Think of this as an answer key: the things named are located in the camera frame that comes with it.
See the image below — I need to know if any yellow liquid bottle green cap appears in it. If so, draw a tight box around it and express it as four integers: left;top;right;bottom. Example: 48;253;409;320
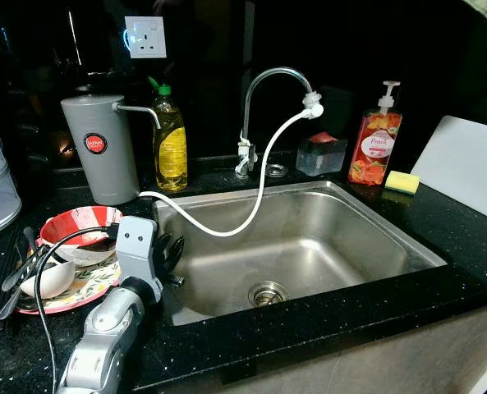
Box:
149;77;188;193

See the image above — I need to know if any white ceramic soup spoon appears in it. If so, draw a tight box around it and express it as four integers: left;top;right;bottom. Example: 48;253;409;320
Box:
20;261;77;300

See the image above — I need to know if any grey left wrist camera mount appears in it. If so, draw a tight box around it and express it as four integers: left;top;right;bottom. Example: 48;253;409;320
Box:
115;216;163;285

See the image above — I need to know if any white wall socket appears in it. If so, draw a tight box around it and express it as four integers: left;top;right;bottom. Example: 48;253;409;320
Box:
125;16;168;59

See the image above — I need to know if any metal sink drain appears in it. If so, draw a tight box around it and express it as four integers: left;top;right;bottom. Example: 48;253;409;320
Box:
248;281;291;308

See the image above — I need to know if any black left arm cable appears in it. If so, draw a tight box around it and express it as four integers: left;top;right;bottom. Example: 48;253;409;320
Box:
33;225;121;394

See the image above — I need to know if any clear plastic soap holder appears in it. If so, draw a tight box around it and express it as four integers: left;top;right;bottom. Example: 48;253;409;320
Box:
296;131;347;178

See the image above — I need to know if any white cutting board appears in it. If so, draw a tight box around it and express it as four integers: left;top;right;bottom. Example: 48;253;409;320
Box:
411;116;487;225

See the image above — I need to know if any stainless steel sink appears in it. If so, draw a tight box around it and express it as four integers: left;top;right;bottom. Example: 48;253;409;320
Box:
150;181;448;328

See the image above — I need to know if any peach hand soap pump bottle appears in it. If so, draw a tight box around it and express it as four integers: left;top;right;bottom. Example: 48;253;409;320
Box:
348;81;404;187

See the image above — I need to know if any white flexible hose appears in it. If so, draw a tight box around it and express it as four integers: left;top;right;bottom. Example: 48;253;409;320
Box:
139;94;325;238

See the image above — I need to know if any red and white bowl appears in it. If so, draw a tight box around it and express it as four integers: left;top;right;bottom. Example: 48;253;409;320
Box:
39;205;124;266

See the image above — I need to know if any chrome gooseneck faucet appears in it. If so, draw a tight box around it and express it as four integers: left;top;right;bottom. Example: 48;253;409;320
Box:
234;67;315;178

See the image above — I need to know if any metal spoon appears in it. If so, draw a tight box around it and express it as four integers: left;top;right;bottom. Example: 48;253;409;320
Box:
0;281;40;321
1;246;53;293

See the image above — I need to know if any grey water filter canister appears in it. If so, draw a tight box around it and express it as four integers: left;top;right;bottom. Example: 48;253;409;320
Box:
61;94;162;206

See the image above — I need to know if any yellow sponge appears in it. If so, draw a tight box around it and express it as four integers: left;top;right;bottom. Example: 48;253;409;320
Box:
384;170;422;196

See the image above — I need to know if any floral plate pink rim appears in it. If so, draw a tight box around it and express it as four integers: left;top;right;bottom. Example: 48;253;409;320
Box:
13;246;123;317

